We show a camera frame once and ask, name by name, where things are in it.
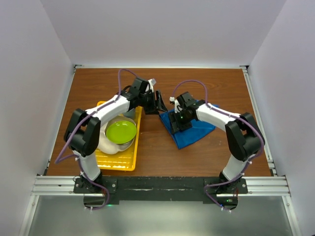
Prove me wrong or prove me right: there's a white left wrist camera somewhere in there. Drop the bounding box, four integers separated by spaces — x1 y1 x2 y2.
146 78 156 92

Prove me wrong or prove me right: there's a blue plastic cup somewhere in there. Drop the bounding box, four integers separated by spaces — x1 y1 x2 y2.
123 108 135 119

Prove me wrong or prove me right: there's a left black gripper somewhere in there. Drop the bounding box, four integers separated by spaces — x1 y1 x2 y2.
138 89 167 115

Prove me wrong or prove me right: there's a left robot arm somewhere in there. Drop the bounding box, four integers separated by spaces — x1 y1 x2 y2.
64 77 167 193

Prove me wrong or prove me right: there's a yellow plastic tray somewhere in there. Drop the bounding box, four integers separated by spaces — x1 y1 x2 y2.
95 107 143 171

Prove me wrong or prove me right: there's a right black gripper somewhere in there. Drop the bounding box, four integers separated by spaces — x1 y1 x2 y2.
168 109 193 135

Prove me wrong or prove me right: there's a green plastic plate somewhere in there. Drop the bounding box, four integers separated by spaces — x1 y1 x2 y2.
105 119 137 143

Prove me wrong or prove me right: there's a grey metal bowl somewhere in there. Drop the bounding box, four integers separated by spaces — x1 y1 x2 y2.
104 115 137 146

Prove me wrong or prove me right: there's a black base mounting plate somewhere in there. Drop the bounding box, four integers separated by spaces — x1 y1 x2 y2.
73 177 248 210

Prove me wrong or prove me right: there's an aluminium frame rail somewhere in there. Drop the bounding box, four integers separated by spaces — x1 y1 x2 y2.
18 64 303 236

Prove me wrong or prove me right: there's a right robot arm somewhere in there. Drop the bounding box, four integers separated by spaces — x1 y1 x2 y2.
169 92 265 193

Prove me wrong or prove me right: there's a blue cloth napkin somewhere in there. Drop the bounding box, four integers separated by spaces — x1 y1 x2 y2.
159 109 216 149

